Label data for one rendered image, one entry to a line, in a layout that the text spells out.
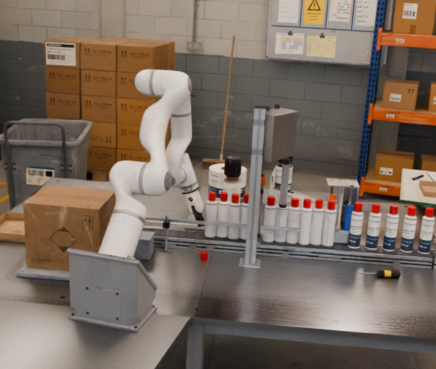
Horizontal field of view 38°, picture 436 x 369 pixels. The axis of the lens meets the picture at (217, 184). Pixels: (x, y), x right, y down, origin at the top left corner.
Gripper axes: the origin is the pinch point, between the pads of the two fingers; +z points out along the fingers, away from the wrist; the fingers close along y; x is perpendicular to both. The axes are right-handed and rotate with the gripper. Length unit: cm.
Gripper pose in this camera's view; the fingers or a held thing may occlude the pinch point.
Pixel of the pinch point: (200, 222)
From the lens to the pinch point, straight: 282.8
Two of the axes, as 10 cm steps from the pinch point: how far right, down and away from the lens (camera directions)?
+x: -9.5, 2.6, 1.7
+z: 3.0, 9.2, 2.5
